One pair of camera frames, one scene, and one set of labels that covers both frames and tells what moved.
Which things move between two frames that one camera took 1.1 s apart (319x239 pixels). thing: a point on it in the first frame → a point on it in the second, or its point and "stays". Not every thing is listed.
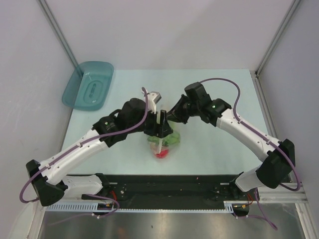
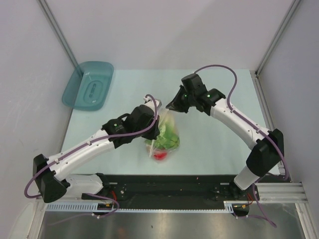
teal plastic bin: (88, 85) stays
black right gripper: (173, 115) → (174, 104)
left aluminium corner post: (56, 28) stays
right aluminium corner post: (277, 37) stays
